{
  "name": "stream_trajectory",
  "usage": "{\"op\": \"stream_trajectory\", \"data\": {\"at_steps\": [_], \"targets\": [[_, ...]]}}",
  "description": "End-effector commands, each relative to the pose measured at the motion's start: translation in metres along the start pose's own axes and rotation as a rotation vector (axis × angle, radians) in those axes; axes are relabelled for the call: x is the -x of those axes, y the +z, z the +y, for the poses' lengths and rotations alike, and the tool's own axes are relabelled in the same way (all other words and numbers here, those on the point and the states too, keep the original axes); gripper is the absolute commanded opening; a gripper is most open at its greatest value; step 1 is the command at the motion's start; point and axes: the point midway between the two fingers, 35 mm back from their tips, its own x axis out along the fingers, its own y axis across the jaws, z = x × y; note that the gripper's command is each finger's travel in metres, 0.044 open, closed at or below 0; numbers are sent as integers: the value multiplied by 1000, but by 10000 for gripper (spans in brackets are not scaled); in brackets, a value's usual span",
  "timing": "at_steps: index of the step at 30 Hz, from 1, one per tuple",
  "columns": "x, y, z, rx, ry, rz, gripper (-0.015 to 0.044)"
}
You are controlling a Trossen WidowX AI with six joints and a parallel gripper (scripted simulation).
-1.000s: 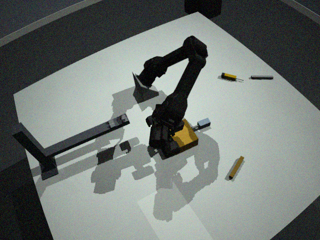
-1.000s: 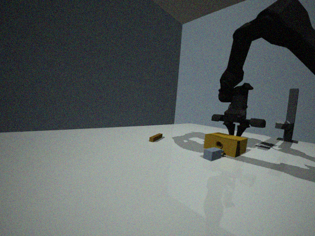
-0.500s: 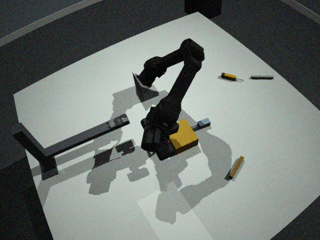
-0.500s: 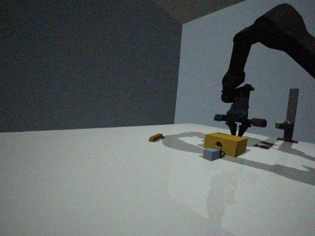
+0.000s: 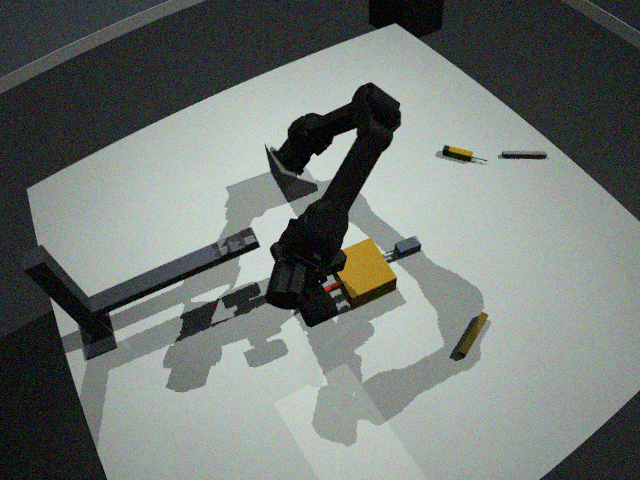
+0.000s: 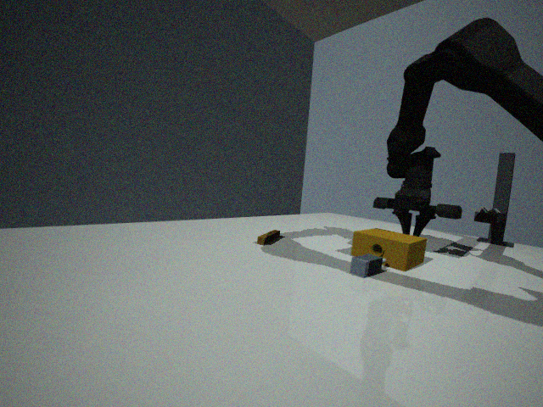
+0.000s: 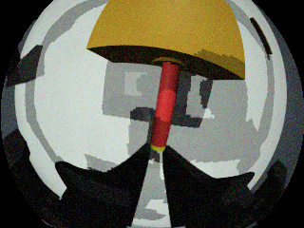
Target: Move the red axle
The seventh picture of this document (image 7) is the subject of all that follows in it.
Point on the red cylinder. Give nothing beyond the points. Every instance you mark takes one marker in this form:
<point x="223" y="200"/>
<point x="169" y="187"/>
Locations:
<point x="165" y="103"/>

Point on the brown rectangular bar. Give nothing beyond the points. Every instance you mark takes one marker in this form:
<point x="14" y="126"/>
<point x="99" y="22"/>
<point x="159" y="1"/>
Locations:
<point x="260" y="32"/>

